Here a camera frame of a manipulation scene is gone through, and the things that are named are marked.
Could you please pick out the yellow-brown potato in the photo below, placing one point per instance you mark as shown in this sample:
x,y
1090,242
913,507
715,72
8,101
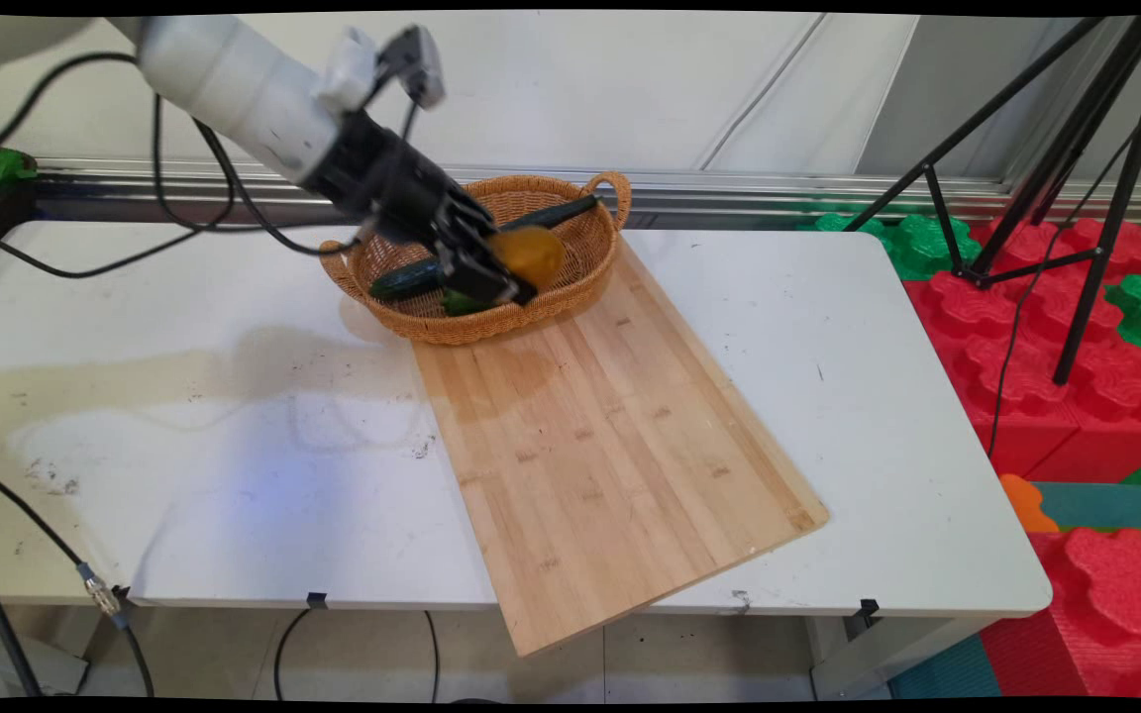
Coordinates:
x,y
533,255

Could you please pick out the aluminium wall rail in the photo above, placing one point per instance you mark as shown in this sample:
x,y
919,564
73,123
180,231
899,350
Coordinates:
x,y
729,190

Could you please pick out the dark green cucumber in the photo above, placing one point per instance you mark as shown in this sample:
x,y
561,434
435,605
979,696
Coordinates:
x,y
402,280

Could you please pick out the small red foam block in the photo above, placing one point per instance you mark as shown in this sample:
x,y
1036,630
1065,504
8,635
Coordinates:
x,y
1105,614

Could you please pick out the orange foam piece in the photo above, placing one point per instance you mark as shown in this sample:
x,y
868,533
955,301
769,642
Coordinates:
x,y
1024,503

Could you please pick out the black tripod stand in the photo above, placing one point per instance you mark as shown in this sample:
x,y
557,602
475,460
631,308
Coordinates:
x,y
1076,149

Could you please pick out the large black table bracket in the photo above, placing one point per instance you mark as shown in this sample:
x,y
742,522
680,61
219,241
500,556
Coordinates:
x,y
863,616

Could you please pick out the large red foam block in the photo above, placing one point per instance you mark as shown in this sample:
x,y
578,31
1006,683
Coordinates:
x,y
1046,376

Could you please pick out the green bell pepper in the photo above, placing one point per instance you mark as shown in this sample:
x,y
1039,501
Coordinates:
x,y
462,305

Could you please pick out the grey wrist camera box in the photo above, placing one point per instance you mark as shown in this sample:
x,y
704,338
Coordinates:
x,y
392,64

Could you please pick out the teal foam mat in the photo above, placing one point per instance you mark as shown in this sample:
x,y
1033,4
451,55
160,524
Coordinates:
x,y
1115,505

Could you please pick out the wide green foam block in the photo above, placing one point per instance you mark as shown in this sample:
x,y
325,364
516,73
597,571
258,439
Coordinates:
x,y
912,243

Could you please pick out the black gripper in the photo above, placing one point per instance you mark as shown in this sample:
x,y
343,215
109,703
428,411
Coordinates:
x,y
382,178

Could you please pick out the bamboo cutting board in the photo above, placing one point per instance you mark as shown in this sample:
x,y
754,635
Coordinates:
x,y
600,456

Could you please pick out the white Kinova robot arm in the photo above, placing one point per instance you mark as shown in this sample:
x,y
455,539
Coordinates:
x,y
224,84

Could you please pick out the green toy vegetable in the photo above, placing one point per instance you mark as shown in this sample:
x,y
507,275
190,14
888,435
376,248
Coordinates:
x,y
4,168

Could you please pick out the black table edge clip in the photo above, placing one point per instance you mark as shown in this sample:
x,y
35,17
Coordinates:
x,y
317,600
120,595

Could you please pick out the black side bin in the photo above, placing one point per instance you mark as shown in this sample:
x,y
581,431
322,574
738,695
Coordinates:
x,y
6,213

